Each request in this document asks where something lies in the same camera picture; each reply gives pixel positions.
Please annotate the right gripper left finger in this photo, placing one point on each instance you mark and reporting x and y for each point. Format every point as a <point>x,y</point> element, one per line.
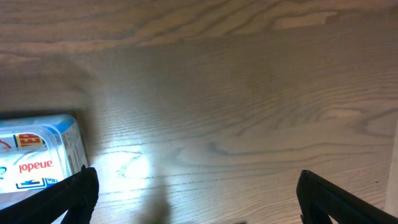
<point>75,196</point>

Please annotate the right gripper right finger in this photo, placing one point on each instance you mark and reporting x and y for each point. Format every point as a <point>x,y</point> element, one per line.
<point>322,202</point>

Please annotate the clear plastic container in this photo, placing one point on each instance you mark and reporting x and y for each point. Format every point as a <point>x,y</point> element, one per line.
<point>62,133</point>

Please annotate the white Panadol box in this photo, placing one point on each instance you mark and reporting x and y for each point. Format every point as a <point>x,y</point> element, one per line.
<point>25,173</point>

